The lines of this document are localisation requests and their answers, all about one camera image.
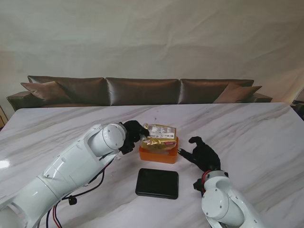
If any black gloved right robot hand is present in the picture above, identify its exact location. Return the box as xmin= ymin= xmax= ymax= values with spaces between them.
xmin=178 ymin=136 xmax=221 ymax=173

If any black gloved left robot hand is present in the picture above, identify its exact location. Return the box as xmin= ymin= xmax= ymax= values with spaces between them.
xmin=120 ymin=120 xmax=151 ymax=149

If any gold tissue pack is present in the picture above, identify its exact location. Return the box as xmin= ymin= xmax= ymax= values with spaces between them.
xmin=140 ymin=123 xmax=178 ymax=152

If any orange tissue box cover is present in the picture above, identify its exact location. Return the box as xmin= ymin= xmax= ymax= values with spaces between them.
xmin=139 ymin=136 xmax=179 ymax=165

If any black tissue box base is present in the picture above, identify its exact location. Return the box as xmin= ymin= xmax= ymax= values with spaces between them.
xmin=135 ymin=168 xmax=179 ymax=200

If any brown sofa back cushion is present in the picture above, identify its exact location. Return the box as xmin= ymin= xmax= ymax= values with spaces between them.
xmin=180 ymin=78 xmax=255 ymax=105
xmin=105 ymin=77 xmax=180 ymax=106
xmin=28 ymin=75 xmax=107 ymax=105

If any brown throw pillow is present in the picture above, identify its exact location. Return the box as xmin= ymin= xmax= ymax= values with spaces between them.
xmin=20 ymin=81 xmax=72 ymax=103
xmin=213 ymin=84 xmax=263 ymax=104

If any dark side furniture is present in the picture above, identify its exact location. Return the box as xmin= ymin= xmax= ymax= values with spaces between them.
xmin=291 ymin=99 xmax=304 ymax=121

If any brown leather sofa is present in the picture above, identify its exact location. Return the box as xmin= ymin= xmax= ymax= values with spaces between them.
xmin=6 ymin=75 xmax=273 ymax=112

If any wooden slatted furniture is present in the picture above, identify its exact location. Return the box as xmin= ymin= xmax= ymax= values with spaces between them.
xmin=0 ymin=104 xmax=7 ymax=130

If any red black right arm cable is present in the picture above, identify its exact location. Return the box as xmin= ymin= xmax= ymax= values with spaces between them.
xmin=201 ymin=170 xmax=212 ymax=185

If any red black arm cable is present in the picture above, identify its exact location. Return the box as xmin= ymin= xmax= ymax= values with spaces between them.
xmin=45 ymin=163 xmax=106 ymax=228
xmin=201 ymin=170 xmax=212 ymax=185

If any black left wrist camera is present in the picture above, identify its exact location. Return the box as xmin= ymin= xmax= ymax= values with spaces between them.
xmin=120 ymin=142 xmax=134 ymax=155

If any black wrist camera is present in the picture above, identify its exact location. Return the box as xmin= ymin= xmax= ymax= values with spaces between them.
xmin=192 ymin=178 xmax=205 ymax=193
xmin=120 ymin=142 xmax=134 ymax=155

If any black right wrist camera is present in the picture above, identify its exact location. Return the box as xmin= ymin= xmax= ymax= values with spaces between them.
xmin=192 ymin=178 xmax=205 ymax=193

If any red black left arm cable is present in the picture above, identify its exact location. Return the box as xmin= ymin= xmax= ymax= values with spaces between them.
xmin=45 ymin=163 xmax=106 ymax=228

